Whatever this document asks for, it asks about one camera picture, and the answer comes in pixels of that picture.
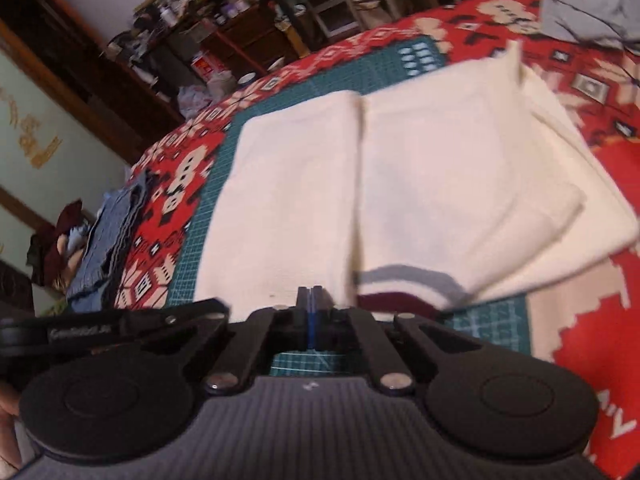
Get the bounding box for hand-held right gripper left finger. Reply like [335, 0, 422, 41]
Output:
[142, 286, 313, 395]

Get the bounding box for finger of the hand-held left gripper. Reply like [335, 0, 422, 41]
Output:
[117, 298, 232, 343]

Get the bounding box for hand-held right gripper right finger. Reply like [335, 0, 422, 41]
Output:
[313, 286, 471, 395]

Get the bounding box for white knit sweater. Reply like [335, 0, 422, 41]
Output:
[192, 42, 640, 323]

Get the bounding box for person's left hand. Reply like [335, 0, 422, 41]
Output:
[0, 380, 23, 471]

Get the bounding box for blue denim jeans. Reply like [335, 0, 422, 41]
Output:
[67, 172, 151, 306]

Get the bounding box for maroon cloth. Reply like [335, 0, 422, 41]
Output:
[27, 200, 83, 286]

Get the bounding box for green cutting mat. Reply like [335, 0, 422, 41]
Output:
[167, 35, 531, 378]

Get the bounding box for white plastic bag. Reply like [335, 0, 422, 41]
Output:
[179, 77, 236, 116]

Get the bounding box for red cardboard box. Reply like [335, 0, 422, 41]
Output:
[191, 52, 221, 78]

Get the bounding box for red patterned blanket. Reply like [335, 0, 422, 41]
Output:
[114, 0, 640, 480]

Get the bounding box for wooden drawer cabinet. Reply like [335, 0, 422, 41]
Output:
[200, 10, 311, 81]

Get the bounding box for grey sweater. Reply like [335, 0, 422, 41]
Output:
[540, 0, 640, 48]

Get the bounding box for gold wall decal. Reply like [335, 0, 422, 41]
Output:
[0, 87, 63, 168]

